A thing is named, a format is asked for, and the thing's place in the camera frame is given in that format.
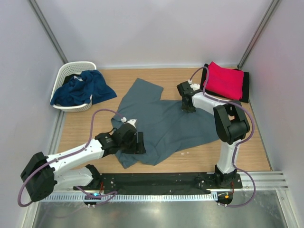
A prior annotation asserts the grey-blue t shirt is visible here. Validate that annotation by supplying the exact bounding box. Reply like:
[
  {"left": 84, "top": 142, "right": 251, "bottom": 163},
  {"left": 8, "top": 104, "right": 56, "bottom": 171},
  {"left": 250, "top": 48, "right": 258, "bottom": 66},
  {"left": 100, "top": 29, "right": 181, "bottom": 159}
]
[{"left": 111, "top": 78, "right": 219, "bottom": 169}]

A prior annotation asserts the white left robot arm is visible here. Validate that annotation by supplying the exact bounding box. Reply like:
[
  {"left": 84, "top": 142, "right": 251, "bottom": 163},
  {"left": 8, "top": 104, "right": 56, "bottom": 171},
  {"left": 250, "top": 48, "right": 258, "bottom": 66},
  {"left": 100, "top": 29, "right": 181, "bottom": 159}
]
[{"left": 20, "top": 120, "right": 146, "bottom": 202}]

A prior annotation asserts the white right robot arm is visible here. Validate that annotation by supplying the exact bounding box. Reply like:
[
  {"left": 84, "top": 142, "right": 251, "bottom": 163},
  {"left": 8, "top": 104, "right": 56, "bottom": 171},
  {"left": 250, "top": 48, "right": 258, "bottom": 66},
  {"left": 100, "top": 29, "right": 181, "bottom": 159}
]
[{"left": 177, "top": 81, "right": 250, "bottom": 188}]

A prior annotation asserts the folded pink t shirt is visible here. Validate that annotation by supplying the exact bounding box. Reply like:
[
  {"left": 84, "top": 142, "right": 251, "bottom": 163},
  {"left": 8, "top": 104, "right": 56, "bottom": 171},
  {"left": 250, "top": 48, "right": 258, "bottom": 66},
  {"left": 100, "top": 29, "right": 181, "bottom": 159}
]
[{"left": 205, "top": 62, "right": 244, "bottom": 100}]

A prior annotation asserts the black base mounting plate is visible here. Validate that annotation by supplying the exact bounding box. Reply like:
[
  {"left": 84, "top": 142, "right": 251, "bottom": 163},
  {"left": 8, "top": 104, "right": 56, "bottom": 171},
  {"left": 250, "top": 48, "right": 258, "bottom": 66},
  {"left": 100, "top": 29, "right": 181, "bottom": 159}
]
[{"left": 81, "top": 172, "right": 242, "bottom": 194}]

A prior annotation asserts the folded black t shirt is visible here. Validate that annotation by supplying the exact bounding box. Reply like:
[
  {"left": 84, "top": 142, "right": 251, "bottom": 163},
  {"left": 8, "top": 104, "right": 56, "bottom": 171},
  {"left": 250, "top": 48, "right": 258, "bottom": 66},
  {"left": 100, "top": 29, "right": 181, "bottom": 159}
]
[{"left": 200, "top": 64, "right": 249, "bottom": 103}]

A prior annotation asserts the navy blue t shirt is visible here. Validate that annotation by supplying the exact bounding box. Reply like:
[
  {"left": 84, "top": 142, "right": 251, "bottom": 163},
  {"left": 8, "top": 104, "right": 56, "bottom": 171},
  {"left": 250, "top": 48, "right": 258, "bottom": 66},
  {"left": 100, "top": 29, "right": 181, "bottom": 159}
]
[{"left": 50, "top": 70, "right": 117, "bottom": 107}]

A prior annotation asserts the black garment in basket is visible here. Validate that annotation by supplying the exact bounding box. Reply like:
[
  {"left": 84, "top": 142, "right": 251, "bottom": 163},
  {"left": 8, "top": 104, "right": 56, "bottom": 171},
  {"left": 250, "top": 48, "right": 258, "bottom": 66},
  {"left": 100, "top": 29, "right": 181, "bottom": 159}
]
[{"left": 63, "top": 74, "right": 83, "bottom": 86}]

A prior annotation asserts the white perforated laundry basket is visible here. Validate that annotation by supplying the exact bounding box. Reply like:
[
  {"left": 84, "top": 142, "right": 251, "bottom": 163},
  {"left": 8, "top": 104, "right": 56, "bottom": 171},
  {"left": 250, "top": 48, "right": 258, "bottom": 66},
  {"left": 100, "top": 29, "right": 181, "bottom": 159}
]
[{"left": 50, "top": 61, "right": 97, "bottom": 113}]

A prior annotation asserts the right wrist camera housing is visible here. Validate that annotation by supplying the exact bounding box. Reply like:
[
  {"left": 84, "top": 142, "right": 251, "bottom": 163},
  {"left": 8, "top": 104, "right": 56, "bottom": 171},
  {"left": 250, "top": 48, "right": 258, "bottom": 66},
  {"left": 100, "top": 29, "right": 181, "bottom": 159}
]
[{"left": 190, "top": 84, "right": 200, "bottom": 91}]

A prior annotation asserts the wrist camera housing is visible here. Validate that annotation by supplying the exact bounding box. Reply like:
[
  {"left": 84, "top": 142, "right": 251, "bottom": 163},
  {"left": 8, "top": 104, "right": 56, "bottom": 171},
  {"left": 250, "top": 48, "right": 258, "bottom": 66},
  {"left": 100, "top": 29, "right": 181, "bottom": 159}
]
[
  {"left": 190, "top": 84, "right": 200, "bottom": 91},
  {"left": 126, "top": 119, "right": 137, "bottom": 128}
]

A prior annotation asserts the left wrist camera housing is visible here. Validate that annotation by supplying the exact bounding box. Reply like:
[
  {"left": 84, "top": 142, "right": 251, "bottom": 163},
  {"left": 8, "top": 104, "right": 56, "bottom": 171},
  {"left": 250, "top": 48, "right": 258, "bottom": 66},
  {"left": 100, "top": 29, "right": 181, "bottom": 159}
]
[{"left": 126, "top": 119, "right": 137, "bottom": 128}]

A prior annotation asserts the white slotted cable duct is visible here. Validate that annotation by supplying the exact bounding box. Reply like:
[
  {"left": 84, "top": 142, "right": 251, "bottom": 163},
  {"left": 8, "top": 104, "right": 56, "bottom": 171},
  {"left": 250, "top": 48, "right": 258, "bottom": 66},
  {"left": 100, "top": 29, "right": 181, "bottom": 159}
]
[{"left": 41, "top": 192, "right": 218, "bottom": 202}]

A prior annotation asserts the aluminium frame rail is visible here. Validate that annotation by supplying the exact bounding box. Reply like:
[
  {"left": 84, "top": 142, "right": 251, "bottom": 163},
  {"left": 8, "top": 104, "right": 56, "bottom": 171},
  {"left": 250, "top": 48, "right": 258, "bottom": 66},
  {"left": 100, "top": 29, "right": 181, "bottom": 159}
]
[{"left": 239, "top": 171, "right": 288, "bottom": 190}]

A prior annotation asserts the right aluminium corner post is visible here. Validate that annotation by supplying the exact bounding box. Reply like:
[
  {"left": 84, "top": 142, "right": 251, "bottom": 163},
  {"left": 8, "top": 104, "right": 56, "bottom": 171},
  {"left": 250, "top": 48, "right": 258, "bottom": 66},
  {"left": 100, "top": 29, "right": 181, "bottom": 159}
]
[{"left": 237, "top": 0, "right": 281, "bottom": 69}]

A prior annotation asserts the aluminium corner post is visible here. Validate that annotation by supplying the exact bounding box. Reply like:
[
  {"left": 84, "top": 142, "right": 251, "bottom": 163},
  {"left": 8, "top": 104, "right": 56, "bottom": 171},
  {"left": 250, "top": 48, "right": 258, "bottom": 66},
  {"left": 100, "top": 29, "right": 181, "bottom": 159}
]
[
  {"left": 237, "top": 0, "right": 281, "bottom": 69},
  {"left": 28, "top": 0, "right": 68, "bottom": 64}
]

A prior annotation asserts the left aluminium corner post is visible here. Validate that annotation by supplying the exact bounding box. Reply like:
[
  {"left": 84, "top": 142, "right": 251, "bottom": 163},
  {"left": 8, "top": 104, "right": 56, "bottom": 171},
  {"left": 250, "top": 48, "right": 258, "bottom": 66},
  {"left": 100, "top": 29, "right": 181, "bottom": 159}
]
[{"left": 28, "top": 0, "right": 68, "bottom": 64}]

